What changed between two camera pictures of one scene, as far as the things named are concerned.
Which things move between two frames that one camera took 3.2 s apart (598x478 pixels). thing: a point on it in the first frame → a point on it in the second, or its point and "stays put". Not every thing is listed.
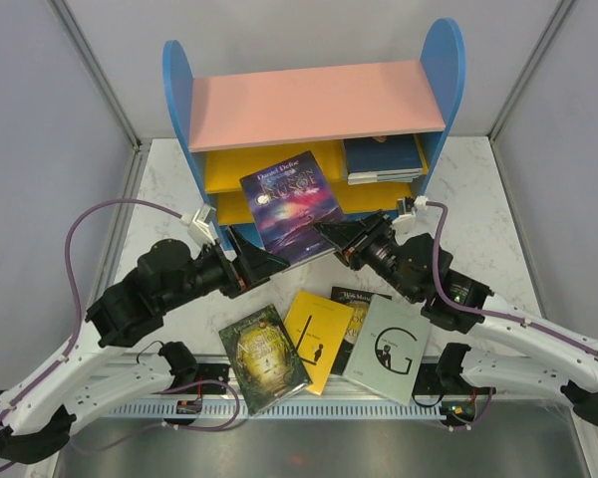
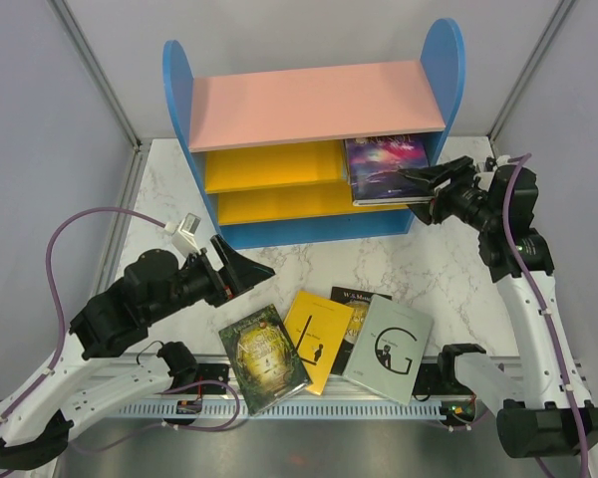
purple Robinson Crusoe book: [287, 199] → [374, 165]
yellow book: [316, 327] stays put
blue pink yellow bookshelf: [378, 130] stays put
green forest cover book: [264, 359] stays put
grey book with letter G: [387, 349] stays put
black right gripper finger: [345, 234] → [441, 172]
